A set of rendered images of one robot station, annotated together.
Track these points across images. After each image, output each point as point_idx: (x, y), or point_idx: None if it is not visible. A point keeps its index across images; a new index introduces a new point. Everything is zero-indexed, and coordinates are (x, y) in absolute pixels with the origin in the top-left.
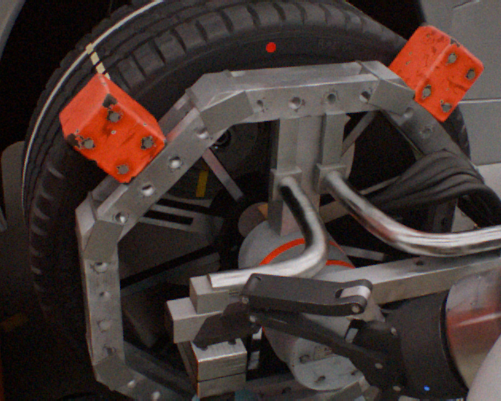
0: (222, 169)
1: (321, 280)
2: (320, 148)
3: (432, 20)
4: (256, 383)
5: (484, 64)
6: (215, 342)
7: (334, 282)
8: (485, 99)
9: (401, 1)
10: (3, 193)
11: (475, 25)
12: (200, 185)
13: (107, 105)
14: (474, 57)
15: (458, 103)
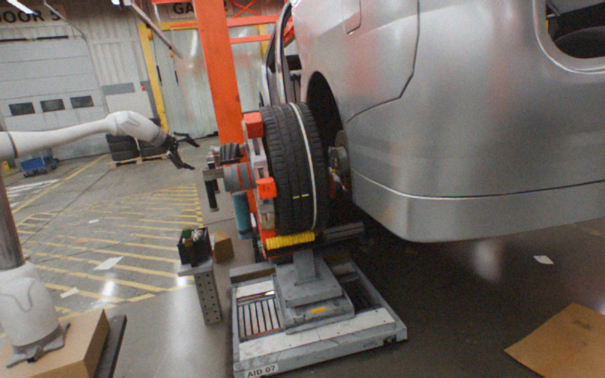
0: (267, 148)
1: (180, 133)
2: None
3: (343, 127)
4: (268, 214)
5: (356, 154)
6: (193, 145)
7: (179, 133)
8: (361, 174)
9: None
10: (329, 166)
11: (351, 132)
12: (344, 182)
13: (241, 120)
14: (245, 120)
15: (354, 171)
